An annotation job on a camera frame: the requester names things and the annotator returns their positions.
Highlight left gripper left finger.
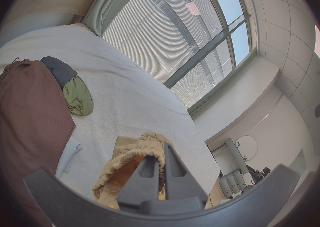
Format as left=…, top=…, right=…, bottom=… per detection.
left=117, top=155, right=160, bottom=209

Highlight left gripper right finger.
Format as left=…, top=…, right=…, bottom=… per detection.
left=164, top=142, right=208, bottom=205

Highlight tan shorts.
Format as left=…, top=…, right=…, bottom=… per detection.
left=92, top=133, right=180, bottom=209

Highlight bed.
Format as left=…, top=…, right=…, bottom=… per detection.
left=0, top=0, right=222, bottom=211

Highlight pale blue garment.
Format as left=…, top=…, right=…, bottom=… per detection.
left=55, top=137, right=82, bottom=177

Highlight green garment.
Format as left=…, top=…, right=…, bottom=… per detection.
left=62, top=75, right=94, bottom=117

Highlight brown shorts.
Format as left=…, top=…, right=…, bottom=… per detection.
left=0, top=58, right=76, bottom=227

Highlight window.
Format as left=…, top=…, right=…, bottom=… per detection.
left=100, top=0, right=258, bottom=116

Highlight black garment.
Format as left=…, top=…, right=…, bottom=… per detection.
left=40, top=56, right=78, bottom=89

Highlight grey-green curtain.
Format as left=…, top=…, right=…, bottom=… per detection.
left=85, top=0, right=165, bottom=37

